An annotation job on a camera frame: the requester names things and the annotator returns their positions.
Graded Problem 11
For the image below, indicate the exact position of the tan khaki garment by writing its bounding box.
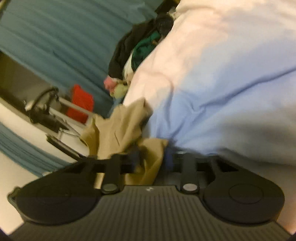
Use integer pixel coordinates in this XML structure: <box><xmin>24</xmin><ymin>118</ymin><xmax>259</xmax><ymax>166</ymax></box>
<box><xmin>80</xmin><ymin>98</ymin><xmax>168</xmax><ymax>185</ymax></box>

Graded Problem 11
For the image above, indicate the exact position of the white tripod stand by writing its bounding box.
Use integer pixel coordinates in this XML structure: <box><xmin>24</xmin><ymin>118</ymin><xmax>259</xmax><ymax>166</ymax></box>
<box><xmin>25</xmin><ymin>87</ymin><xmax>94</xmax><ymax>138</ymax></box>

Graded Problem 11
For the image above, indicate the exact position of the red fabric bag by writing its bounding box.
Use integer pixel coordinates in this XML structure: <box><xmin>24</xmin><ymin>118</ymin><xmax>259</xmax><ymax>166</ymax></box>
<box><xmin>66</xmin><ymin>84</ymin><xmax>94</xmax><ymax>124</ymax></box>

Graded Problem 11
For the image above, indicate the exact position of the yellow plush toy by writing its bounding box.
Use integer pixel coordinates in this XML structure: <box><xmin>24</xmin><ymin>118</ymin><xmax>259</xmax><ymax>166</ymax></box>
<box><xmin>110</xmin><ymin>84</ymin><xmax>129</xmax><ymax>99</ymax></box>

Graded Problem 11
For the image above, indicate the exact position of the pastel tie-dye duvet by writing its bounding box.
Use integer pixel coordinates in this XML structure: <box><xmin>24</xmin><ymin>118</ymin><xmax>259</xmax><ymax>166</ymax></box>
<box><xmin>124</xmin><ymin>1</ymin><xmax>295</xmax><ymax>233</ymax></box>

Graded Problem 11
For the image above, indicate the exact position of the pink garment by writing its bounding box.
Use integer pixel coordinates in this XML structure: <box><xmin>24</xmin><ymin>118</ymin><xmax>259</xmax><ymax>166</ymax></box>
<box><xmin>103</xmin><ymin>76</ymin><xmax>120</xmax><ymax>92</ymax></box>

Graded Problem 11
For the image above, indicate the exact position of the blue curtain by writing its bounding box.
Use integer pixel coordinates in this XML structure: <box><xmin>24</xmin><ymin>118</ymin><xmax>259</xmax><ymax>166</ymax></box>
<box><xmin>1</xmin><ymin>1</ymin><xmax>161</xmax><ymax>116</ymax></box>

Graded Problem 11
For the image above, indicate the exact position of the green garment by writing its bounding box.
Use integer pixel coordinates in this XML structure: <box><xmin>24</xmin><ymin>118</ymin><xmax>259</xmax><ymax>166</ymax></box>
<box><xmin>132</xmin><ymin>31</ymin><xmax>162</xmax><ymax>71</ymax></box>

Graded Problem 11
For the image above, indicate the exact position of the black clothing pile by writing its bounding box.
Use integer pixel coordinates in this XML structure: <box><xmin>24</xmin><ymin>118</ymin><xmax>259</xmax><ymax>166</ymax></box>
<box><xmin>108</xmin><ymin>14</ymin><xmax>174</xmax><ymax>79</ymax></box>

